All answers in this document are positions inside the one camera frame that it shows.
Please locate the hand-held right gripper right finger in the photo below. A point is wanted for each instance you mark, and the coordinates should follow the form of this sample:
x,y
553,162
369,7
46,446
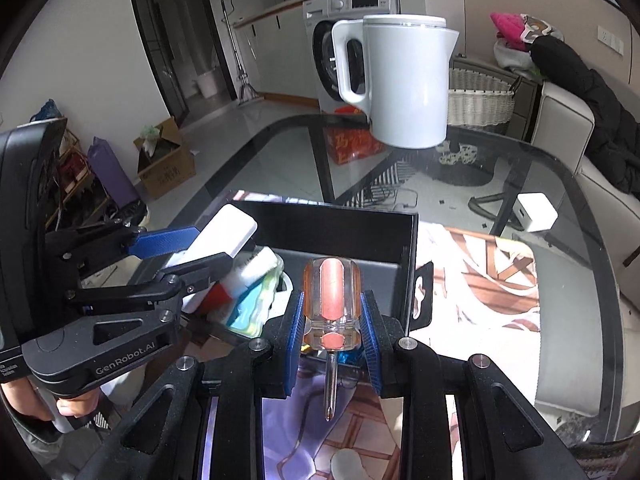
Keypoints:
x,y
371,347

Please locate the white electric kettle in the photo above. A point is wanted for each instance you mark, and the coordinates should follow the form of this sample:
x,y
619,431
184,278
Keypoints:
x,y
410,85

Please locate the person's left hand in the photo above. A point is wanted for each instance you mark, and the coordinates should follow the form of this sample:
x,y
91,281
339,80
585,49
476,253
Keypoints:
x,y
75,406

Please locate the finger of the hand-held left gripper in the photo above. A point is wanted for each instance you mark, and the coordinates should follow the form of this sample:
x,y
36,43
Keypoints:
x,y
200,270
160,242

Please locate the pile of light clothes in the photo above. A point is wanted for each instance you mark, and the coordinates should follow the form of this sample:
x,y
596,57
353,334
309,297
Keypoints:
x,y
515,57

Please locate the printed table mat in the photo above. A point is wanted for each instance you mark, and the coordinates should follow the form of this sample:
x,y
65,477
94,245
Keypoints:
x,y
480,280

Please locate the white wicker basket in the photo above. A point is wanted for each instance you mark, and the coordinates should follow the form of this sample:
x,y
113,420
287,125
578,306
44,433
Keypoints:
x,y
480,100

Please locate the black cardboard box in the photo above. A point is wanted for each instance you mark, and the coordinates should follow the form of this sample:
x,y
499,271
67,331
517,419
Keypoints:
x,y
350,232

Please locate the white waste bin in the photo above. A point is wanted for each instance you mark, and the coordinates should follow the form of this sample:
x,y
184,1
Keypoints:
x,y
207,85

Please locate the white case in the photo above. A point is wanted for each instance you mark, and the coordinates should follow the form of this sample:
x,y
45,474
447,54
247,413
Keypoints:
x,y
225,230

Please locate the purple bag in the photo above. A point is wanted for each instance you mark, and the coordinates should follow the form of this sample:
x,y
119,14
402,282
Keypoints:
x,y
112,175

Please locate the wall socket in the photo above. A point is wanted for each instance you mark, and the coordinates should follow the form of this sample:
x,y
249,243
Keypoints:
x,y
611,40

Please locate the white glue bottle red cap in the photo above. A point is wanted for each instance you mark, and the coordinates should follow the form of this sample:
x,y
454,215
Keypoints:
x,y
250,270

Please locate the black jacket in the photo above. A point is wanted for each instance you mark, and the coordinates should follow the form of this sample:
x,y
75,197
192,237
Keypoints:
x,y
600,110

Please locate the patterned slipper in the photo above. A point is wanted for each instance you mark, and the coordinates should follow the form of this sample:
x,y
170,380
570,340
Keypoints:
x,y
457,155

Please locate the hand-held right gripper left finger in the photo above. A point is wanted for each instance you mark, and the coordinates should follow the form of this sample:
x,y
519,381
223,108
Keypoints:
x,y
295,340

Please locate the small white adapter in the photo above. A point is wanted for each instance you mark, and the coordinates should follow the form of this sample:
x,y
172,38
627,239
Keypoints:
x,y
535,212

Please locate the light grey sofa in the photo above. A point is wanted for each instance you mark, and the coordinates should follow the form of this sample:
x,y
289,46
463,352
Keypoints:
x,y
560,120

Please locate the red box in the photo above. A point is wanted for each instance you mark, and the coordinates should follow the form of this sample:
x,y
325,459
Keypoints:
x,y
350,147

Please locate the brown cardboard box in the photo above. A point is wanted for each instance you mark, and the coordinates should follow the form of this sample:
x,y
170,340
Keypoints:
x,y
167,170

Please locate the black framed glass door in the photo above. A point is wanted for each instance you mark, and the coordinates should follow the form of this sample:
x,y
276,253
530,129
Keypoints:
x,y
155,50

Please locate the shoe rack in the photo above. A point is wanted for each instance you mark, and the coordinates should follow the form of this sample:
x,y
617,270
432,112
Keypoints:
x,y
75,180

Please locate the mop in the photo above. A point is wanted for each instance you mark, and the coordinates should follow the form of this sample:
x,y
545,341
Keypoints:
x,y
240,70

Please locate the white washing machine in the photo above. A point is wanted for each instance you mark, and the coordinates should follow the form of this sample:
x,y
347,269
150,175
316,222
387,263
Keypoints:
x,y
325,60

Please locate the pink cloth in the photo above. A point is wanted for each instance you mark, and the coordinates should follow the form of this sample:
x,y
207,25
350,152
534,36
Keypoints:
x,y
507,30

